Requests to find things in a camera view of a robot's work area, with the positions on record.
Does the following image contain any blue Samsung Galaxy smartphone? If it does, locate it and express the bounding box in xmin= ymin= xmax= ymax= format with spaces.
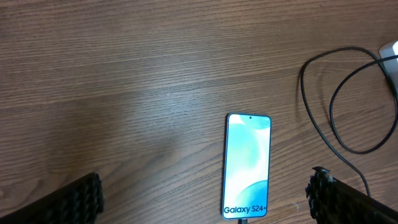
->
xmin=221 ymin=113 xmax=272 ymax=220

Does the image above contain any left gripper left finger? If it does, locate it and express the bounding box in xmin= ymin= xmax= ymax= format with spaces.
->
xmin=1 ymin=172 xmax=104 ymax=224

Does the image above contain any black USB charging cable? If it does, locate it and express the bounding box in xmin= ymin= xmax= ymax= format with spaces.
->
xmin=238 ymin=46 xmax=398 ymax=224

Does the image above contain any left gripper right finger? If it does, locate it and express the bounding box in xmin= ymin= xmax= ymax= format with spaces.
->
xmin=306 ymin=166 xmax=397 ymax=224

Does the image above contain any white power strip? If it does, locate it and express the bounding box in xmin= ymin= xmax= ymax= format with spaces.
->
xmin=379 ymin=40 xmax=398 ymax=90

